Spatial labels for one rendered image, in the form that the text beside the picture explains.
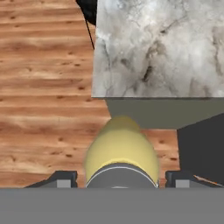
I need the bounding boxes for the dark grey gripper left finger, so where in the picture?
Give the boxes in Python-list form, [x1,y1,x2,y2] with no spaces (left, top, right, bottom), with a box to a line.
[24,170,79,189]

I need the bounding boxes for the black stool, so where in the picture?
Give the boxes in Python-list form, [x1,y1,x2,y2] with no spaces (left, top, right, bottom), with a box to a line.
[75,0,98,51]

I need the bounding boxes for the black panel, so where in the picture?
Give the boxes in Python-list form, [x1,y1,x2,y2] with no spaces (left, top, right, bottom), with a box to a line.
[176,113,224,187]

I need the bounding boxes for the yellow bottle with grey cap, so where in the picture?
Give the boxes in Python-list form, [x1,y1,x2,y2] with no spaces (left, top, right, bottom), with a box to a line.
[83,115,161,189]

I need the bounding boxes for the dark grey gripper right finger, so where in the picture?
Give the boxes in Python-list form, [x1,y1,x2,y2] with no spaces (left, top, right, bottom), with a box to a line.
[164,170,224,189]

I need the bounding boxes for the grey counter base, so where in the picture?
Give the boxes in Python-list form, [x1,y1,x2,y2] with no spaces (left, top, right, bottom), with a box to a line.
[104,97,224,130]

